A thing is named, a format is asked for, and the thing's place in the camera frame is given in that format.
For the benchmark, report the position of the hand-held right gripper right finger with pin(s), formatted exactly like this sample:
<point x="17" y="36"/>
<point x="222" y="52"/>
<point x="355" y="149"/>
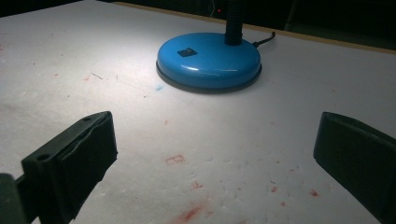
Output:
<point x="358" y="155"/>

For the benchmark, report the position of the blue round lamp base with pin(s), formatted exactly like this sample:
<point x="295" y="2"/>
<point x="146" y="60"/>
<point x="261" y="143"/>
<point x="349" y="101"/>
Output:
<point x="208" y="60"/>

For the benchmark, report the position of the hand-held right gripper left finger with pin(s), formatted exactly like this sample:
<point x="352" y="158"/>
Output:
<point x="77" y="161"/>

